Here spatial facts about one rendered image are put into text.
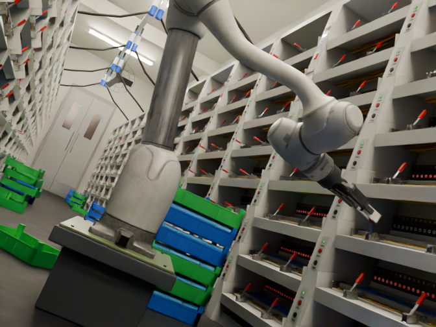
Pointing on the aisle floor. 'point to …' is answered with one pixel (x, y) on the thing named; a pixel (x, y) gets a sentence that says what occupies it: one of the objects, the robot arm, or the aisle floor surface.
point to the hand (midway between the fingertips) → (368, 212)
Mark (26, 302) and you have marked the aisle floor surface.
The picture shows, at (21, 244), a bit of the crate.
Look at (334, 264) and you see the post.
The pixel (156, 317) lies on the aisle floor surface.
